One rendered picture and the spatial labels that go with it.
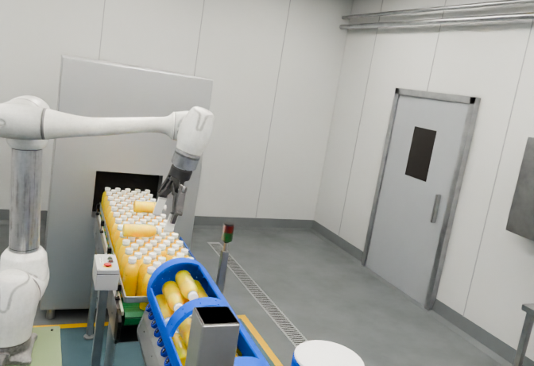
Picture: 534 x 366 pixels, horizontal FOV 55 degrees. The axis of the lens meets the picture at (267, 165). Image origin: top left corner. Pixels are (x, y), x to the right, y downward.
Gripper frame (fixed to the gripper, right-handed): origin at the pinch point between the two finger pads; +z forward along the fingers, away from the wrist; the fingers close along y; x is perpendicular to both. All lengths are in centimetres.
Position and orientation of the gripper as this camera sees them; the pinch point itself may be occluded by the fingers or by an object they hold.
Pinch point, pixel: (163, 220)
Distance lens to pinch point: 181.9
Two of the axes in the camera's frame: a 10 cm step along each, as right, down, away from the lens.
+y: -4.6, -3.3, 8.2
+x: -8.1, -2.3, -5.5
